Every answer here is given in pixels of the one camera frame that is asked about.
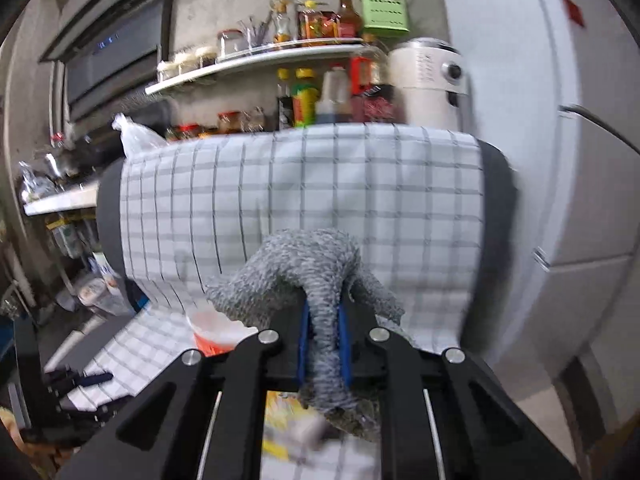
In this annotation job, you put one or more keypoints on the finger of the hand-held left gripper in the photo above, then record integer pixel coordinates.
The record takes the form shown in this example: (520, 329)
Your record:
(95, 378)

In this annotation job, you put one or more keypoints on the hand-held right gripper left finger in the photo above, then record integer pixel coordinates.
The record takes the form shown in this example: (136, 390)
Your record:
(304, 350)

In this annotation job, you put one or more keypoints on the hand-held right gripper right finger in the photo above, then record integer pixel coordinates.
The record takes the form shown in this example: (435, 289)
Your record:
(345, 355)

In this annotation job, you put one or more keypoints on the grey knitted cloth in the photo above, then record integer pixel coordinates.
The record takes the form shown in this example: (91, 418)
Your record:
(320, 270)

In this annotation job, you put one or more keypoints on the yellow snack wrapper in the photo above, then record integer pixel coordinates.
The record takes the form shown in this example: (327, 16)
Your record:
(280, 410)

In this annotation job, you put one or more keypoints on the white grey checkered cloth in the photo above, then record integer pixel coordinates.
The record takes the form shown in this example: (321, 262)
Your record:
(350, 185)

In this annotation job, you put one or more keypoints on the grey office chair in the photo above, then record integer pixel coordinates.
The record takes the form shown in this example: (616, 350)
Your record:
(497, 235)

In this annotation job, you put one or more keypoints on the clear plastic bag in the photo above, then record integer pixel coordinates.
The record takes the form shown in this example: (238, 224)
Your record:
(137, 137)

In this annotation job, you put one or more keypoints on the dark sauce bottle yellow cap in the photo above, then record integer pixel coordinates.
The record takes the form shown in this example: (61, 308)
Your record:
(285, 105)

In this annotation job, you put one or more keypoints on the green yellow bottle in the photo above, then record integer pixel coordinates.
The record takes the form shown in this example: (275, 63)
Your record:
(306, 100)

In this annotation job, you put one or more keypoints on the red labelled bottle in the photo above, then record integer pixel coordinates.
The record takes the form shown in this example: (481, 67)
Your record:
(370, 90)

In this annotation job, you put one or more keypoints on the white kitchen appliance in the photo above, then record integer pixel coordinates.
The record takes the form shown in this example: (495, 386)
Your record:
(425, 85)

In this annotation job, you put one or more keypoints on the grey refrigerator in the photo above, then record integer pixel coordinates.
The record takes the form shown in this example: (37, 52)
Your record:
(525, 135)

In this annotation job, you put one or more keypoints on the glass jar with red lid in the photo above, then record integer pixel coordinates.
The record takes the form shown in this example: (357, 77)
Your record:
(230, 45)

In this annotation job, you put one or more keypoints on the black range hood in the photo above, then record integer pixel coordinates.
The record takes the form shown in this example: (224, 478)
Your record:
(115, 60)

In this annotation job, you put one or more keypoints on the clear bottle with yellow cap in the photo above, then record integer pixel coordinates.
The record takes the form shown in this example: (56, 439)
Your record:
(282, 27)

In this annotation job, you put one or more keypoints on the orange oil bottle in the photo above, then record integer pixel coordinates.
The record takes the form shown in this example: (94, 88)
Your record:
(315, 22)

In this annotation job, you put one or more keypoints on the tall brown glass bottle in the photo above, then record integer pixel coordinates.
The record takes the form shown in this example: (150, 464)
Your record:
(348, 15)

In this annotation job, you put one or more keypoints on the red fridge magnet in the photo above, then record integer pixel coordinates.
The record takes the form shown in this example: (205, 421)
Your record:
(573, 10)

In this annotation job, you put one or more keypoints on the white curved wall shelf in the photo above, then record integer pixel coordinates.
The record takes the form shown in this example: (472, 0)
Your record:
(250, 60)

